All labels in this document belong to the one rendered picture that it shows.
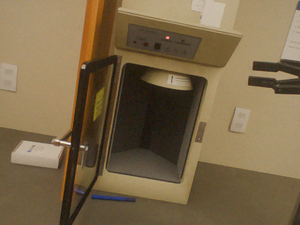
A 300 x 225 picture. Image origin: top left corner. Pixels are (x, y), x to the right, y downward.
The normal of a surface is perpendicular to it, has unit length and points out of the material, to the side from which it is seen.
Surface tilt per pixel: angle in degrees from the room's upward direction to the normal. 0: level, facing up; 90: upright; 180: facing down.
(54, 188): 0
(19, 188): 0
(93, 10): 90
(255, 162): 90
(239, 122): 90
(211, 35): 135
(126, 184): 90
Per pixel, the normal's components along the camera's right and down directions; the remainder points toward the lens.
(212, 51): -0.12, 0.86
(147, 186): 0.02, 0.28
